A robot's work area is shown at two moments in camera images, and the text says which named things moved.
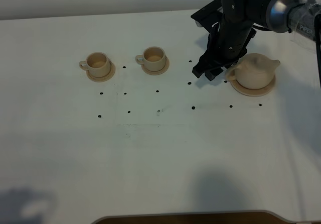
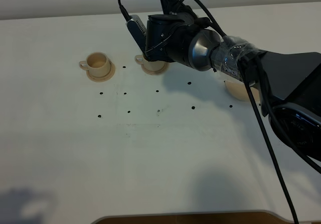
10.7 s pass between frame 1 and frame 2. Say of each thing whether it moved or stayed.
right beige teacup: stayed
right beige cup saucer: stayed
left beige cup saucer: stayed
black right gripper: moved
